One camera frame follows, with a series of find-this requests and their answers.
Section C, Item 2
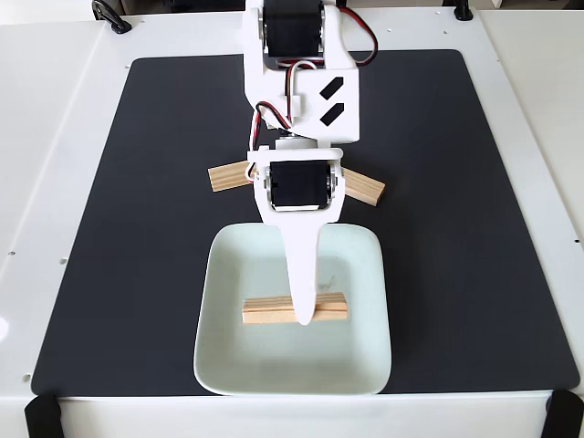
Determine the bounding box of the ridged light wooden block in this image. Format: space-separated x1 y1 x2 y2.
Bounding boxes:
241 291 350 327
207 162 256 194
340 166 387 208

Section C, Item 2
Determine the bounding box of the pale green square plate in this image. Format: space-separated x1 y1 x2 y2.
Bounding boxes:
193 222 393 397

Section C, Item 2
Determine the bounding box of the black rubber mat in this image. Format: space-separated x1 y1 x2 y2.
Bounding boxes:
30 48 580 397

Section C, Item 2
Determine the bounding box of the red white black servo cable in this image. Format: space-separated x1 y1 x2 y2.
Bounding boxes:
248 58 320 180
338 4 381 68

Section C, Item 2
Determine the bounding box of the black corner bracket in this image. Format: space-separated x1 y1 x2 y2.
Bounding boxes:
23 392 64 438
542 390 584 438

